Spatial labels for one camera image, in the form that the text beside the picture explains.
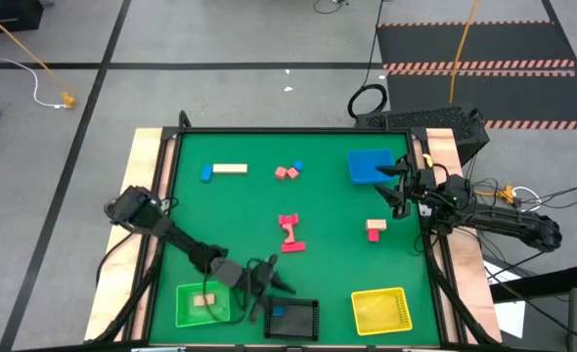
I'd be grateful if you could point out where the yellow plastic basket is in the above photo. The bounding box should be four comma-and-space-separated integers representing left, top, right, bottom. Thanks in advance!
350, 286, 414, 337

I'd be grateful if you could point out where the black coiled cable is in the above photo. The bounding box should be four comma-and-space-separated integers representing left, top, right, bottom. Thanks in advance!
346, 0, 390, 120

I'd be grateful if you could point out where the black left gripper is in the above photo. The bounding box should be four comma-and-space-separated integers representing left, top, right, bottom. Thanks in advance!
241, 254, 297, 325

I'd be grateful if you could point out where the green table mat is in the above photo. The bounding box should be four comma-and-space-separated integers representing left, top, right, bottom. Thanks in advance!
149, 131, 441, 347

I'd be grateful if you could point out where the black box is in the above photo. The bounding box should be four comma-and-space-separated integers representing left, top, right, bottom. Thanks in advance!
0, 0, 44, 36

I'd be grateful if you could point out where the black plastic basket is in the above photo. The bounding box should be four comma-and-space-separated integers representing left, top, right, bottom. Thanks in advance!
262, 296, 321, 342

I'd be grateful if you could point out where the green plastic basket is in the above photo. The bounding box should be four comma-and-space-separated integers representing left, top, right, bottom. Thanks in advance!
174, 279, 232, 328

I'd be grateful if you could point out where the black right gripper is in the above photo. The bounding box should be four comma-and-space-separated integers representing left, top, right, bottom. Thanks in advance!
373, 156, 439, 220

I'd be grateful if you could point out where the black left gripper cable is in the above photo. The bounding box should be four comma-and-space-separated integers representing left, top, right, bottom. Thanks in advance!
201, 276, 249, 326

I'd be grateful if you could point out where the yellow orange cable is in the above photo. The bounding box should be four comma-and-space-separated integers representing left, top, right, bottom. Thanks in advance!
448, 0, 480, 105

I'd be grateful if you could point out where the blue tray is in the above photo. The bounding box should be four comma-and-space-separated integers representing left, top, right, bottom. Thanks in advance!
346, 149, 397, 186

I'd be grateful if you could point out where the black bar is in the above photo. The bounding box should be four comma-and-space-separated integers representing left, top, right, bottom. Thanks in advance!
488, 262, 577, 303

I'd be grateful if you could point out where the long natural wood block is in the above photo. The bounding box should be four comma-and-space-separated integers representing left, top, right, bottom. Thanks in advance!
212, 163, 248, 175

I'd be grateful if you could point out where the black hazard-striped floor mat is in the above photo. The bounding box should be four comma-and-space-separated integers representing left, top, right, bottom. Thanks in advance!
376, 21, 577, 70
384, 70, 577, 132

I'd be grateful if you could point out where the white paper sheet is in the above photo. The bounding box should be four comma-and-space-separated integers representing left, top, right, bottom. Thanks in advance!
482, 260, 528, 339

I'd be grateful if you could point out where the black computer tower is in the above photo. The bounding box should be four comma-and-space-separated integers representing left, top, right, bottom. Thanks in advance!
354, 105, 491, 166

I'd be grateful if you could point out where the white cable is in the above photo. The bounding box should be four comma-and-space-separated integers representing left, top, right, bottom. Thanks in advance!
511, 185, 543, 212
0, 0, 67, 110

